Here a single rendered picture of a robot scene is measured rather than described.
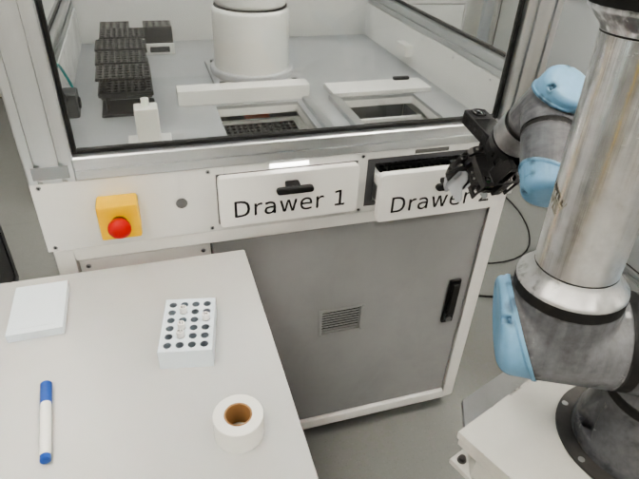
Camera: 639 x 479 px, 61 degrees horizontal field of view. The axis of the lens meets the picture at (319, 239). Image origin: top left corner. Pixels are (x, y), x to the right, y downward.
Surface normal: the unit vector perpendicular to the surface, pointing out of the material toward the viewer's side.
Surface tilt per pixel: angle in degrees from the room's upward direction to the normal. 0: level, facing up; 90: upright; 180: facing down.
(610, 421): 73
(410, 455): 0
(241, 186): 90
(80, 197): 90
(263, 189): 90
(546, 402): 2
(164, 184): 90
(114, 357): 0
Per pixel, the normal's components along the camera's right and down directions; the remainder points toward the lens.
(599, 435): -0.89, -0.09
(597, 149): -0.76, 0.33
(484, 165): 0.20, -0.36
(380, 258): 0.29, 0.55
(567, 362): -0.18, 0.52
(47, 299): 0.04, -0.82
